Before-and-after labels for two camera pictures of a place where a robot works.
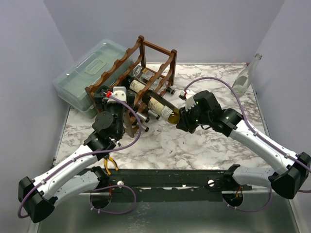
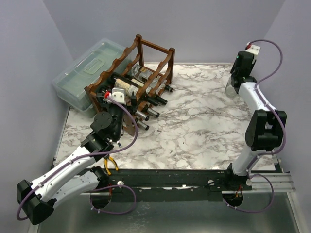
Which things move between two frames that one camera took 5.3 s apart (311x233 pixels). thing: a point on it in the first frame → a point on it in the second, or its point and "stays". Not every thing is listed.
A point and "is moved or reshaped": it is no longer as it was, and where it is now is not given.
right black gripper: [184, 120] → [235, 81]
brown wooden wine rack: [146, 71] stays
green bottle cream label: [136, 86] → [128, 80]
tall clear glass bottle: [244, 78] is moved or reshaped
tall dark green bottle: [161, 106] → [131, 87]
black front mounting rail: [167, 185] stays
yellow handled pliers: [107, 157] stays
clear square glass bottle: [146, 76] is moved or reshaped
